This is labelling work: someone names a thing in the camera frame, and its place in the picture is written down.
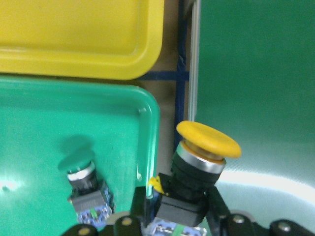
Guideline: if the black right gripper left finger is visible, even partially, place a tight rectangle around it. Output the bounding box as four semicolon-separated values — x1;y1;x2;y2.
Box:
130;186;158;226

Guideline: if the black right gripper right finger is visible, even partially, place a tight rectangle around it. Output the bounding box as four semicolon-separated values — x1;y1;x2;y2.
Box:
205;186;230;236

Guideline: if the green push button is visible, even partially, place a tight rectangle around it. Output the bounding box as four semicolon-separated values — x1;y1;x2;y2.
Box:
58;143;115;229

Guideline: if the yellow push button front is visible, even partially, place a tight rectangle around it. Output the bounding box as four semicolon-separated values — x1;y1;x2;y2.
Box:
144;120;241;236

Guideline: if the green plastic tray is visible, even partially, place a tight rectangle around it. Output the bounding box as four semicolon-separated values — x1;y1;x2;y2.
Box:
0;75;159;236

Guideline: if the green conveyor belt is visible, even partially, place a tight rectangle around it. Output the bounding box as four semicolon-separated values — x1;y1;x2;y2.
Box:
196;0;315;231

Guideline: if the yellow plastic tray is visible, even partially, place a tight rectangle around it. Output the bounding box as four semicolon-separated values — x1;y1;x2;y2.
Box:
0;0;164;80

